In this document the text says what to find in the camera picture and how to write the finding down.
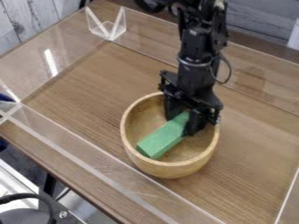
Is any clear acrylic enclosure wall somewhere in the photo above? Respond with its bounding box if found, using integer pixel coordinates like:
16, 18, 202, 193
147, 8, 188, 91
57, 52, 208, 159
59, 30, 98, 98
0, 0, 299, 224

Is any green rectangular block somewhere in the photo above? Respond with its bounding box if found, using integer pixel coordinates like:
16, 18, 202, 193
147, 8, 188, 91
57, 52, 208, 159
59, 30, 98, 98
136, 111, 190, 159

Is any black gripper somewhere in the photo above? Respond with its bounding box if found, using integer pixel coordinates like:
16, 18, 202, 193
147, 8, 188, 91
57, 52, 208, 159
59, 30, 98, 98
159, 56, 224, 136

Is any black metal bracket with screw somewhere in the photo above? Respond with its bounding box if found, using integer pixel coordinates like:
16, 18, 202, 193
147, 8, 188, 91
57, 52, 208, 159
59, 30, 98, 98
39, 191, 87, 224

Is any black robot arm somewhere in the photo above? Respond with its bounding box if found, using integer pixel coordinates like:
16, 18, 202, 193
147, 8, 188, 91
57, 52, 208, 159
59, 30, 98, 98
135, 0, 230, 136

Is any black cable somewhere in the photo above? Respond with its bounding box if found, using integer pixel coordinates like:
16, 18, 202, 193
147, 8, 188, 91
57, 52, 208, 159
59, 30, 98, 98
0, 192, 56, 224

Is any brown wooden bowl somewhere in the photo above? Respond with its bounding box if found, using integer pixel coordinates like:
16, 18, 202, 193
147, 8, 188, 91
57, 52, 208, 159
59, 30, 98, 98
120, 92, 220, 179

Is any black table leg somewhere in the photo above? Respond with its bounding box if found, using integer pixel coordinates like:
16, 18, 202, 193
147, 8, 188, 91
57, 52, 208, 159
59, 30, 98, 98
43, 174, 57, 197

